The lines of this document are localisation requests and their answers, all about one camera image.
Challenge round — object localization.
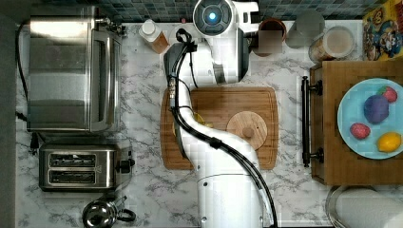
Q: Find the yellow cereal box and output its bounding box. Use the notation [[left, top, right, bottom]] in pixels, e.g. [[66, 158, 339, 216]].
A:
[[363, 0, 403, 61]]

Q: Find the wooden tray with black handle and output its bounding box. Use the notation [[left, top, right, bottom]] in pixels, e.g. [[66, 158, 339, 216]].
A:
[[301, 61, 403, 185]]

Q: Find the bamboo cutting board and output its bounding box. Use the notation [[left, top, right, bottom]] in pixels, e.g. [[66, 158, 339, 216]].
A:
[[160, 87, 278, 170]]

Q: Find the orange bottle with white cap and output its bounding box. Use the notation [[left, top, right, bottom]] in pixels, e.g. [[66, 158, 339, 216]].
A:
[[139, 19, 169, 54]]

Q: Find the yellow mug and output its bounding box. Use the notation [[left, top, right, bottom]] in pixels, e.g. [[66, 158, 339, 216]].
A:
[[172, 112, 214, 135]]

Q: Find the frosted plastic cup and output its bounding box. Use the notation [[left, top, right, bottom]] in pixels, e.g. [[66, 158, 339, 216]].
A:
[[285, 9, 325, 48]]

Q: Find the purple plush eggplant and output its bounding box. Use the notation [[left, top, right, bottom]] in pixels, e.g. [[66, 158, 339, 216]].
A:
[[364, 95, 389, 124]]

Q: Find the stainless toaster oven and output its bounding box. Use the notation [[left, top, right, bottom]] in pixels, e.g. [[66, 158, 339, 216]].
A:
[[28, 5, 125, 133]]

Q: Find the stainless kettle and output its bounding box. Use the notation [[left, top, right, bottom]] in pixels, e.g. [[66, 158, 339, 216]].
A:
[[82, 196, 137, 228]]

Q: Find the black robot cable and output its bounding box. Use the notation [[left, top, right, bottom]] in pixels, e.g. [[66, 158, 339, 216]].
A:
[[166, 28, 279, 228]]

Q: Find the red plush strawberry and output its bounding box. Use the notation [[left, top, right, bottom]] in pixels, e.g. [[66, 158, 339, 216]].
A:
[[350, 123, 371, 140], [377, 85, 398, 104]]

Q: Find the clear jar with white lid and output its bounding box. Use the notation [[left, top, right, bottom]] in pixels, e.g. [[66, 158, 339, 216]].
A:
[[308, 27, 355, 63]]

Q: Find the yellow plush lemon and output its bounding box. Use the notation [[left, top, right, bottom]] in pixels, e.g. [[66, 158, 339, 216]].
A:
[[377, 132, 401, 153]]

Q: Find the stainless two-slot toaster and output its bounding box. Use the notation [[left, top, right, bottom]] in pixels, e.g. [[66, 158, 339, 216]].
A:
[[39, 143, 135, 192]]

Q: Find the round wooden lid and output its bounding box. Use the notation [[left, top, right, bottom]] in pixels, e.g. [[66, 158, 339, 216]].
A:
[[226, 111, 268, 150]]

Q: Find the wooden utensil holder cup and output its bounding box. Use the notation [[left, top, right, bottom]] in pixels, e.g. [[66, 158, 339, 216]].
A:
[[252, 18, 286, 57]]

